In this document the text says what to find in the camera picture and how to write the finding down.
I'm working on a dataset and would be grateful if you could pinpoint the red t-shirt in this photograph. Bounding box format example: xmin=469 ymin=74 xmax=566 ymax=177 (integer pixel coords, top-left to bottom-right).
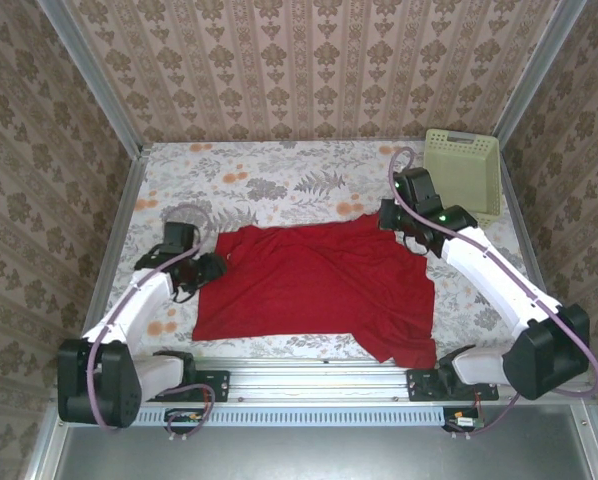
xmin=191 ymin=213 xmax=439 ymax=369

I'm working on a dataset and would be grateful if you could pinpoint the pale green plastic basket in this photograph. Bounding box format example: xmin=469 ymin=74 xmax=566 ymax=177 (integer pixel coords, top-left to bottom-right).
xmin=423 ymin=128 xmax=504 ymax=229

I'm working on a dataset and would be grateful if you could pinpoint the floral tablecloth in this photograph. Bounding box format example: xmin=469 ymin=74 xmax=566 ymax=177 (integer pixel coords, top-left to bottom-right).
xmin=93 ymin=139 xmax=540 ymax=361

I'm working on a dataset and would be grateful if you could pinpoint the small circuit board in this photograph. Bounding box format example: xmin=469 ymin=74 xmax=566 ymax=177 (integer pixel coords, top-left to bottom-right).
xmin=443 ymin=407 xmax=485 ymax=434
xmin=164 ymin=407 xmax=205 ymax=434

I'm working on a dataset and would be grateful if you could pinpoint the grey metal panel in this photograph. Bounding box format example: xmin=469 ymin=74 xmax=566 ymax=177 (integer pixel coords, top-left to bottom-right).
xmin=53 ymin=424 xmax=598 ymax=480

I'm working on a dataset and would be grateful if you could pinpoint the aluminium table side rail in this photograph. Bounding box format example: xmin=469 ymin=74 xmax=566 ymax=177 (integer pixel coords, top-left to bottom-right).
xmin=498 ymin=139 xmax=570 ymax=364
xmin=73 ymin=144 xmax=153 ymax=366

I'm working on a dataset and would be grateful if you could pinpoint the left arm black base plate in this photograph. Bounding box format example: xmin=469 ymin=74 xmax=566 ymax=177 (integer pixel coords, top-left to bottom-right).
xmin=141 ymin=369 xmax=231 ymax=403

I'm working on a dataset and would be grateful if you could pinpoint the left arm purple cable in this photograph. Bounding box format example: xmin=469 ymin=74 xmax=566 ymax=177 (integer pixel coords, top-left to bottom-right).
xmin=86 ymin=202 xmax=215 ymax=444

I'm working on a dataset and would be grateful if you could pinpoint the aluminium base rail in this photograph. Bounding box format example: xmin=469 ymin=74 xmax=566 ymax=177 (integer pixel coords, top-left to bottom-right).
xmin=53 ymin=357 xmax=593 ymax=401

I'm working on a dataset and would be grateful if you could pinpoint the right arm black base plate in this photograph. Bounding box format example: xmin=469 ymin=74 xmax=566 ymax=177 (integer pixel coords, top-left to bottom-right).
xmin=407 ymin=368 xmax=500 ymax=403

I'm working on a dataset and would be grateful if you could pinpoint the white slotted cable duct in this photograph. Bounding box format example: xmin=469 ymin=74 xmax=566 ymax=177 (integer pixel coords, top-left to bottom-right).
xmin=71 ymin=405 xmax=445 ymax=427

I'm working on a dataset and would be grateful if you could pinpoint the aluminium frame post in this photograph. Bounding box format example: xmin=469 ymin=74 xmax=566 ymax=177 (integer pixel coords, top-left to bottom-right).
xmin=493 ymin=0 xmax=588 ymax=144
xmin=36 ymin=0 xmax=145 ymax=156

